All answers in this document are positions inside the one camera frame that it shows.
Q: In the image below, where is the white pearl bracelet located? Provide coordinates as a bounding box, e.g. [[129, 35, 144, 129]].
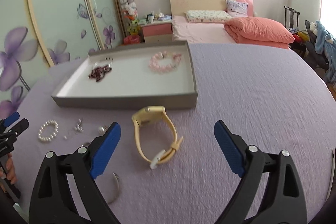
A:
[[37, 119, 59, 144]]

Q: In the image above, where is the silver cuff bangle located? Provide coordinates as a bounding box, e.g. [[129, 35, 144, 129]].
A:
[[107, 173, 121, 205]]

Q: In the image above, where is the small pearl earring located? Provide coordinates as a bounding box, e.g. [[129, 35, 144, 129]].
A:
[[98, 126, 106, 135]]

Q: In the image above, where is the dark red bead necklace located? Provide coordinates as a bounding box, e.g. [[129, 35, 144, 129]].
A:
[[88, 64, 113, 84]]

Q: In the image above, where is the yellow wrist watch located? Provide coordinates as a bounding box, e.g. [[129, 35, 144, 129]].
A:
[[131, 106, 183, 169]]

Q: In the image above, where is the pink bead bracelet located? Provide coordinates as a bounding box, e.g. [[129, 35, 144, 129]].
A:
[[148, 50, 183, 75]]

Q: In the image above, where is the thin silver hoop bangle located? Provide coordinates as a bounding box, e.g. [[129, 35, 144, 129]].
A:
[[92, 56, 113, 69]]

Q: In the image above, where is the person left hand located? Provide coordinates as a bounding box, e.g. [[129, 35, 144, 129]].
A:
[[6, 153, 18, 185]]

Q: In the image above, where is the white smartphone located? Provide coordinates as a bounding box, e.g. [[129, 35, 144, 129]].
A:
[[325, 147, 336, 201]]

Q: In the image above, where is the purple table cloth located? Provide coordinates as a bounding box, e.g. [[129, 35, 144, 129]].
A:
[[13, 44, 335, 223]]

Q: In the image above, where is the sliding floral wardrobe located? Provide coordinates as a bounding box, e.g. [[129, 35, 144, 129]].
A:
[[1, 0, 124, 118]]

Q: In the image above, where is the grey office chair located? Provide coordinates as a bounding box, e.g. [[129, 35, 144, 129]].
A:
[[304, 20, 329, 71]]

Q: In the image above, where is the red lined waste bin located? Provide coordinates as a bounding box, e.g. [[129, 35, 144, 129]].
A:
[[123, 34, 141, 45]]

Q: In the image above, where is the grey cardboard tray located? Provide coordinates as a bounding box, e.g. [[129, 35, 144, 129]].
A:
[[51, 41, 198, 110]]

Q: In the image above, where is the folded coral duvet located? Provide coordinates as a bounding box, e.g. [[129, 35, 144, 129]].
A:
[[224, 16, 294, 50]]

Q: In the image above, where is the white mug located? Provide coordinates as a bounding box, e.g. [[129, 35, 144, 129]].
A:
[[147, 14, 155, 24]]

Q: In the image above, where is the plush toy display tube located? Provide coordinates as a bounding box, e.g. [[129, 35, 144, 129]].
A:
[[118, 0, 139, 36]]

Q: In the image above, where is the pink white nightstand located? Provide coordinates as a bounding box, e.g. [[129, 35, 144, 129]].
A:
[[141, 20, 173, 43]]

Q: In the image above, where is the dark wooden chair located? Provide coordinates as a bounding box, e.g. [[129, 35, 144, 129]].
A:
[[284, 6, 300, 28]]

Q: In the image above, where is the small purple pillow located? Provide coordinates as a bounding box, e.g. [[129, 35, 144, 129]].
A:
[[226, 0, 248, 17]]

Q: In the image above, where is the floral white pillow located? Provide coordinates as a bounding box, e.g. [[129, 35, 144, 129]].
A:
[[185, 10, 233, 23]]

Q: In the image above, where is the bed with pink sheet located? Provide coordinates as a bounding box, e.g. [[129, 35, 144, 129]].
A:
[[167, 0, 296, 50]]

